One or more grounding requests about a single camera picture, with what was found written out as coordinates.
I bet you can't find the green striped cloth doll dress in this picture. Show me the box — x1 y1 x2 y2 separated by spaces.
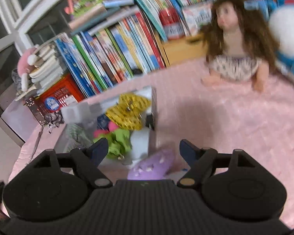
65 124 93 152

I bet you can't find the green and pink scrunchie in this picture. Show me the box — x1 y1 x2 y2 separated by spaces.
93 122 132 160

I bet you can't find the blue floral brocade pouch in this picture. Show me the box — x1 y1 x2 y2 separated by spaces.
97 114 110 130

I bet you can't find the purple plush toy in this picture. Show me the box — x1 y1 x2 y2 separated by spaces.
127 149 175 180

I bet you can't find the white fluffy plush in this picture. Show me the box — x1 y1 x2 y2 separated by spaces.
130 127 151 161

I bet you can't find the gold sequin pouch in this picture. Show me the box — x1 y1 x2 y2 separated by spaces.
105 93 151 130

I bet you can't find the miniature black bicycle model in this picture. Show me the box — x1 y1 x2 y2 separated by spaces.
44 112 64 134

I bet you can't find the red plastic crate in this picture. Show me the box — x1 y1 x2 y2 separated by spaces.
35 73 85 112

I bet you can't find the grey cardboard box tray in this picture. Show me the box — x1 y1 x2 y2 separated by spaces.
54 86 157 168

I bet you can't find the smartphone showing woman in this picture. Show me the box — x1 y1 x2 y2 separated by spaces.
25 97 49 126

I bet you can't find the stack of grey books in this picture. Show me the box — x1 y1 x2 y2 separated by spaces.
14 42 70 101

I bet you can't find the row of upright books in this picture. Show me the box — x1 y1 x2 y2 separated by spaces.
55 5 169 98

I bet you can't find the small wooden drawer box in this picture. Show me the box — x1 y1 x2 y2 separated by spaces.
155 33 207 67

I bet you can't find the pink plush bunny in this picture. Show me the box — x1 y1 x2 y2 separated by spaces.
17 45 39 92

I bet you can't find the brown haired doll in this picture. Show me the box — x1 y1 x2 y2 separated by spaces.
201 0 279 92

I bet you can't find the red Budweiser can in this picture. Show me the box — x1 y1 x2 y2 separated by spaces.
159 7 185 40

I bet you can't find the white paper clip box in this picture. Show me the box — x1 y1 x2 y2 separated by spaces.
182 2 212 36

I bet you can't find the blue white plush toy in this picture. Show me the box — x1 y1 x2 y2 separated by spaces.
243 0 294 81

